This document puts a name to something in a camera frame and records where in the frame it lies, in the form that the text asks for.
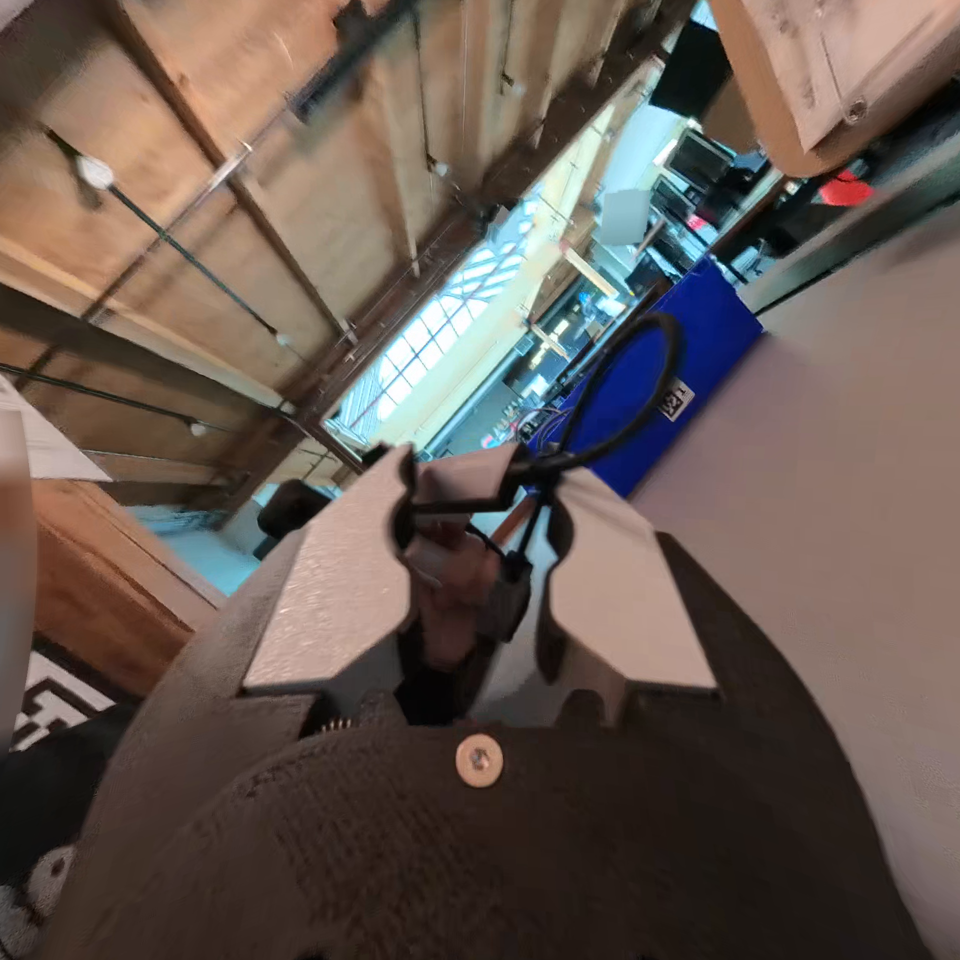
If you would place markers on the grey desk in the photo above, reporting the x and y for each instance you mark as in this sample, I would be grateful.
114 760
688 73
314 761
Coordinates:
825 525

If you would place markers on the orange floor marker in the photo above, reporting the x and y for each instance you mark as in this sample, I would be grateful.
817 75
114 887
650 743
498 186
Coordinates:
846 189

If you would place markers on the blue plastic bin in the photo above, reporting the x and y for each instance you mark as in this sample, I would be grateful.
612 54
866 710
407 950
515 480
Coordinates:
720 337

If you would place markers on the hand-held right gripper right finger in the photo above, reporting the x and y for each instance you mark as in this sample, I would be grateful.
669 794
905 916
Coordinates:
630 600

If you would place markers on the grey USB hub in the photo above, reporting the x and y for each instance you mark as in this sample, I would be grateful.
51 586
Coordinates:
465 480

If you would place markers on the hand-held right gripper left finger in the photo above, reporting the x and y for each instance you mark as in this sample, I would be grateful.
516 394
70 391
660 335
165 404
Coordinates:
330 585

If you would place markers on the round white ceiling lamp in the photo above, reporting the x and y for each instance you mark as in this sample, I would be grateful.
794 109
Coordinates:
94 171

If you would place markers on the person's left hand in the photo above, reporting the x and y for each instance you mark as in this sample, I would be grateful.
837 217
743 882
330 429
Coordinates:
450 592

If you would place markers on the instruction sheet on stand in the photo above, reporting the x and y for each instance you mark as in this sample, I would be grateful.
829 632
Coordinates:
795 154

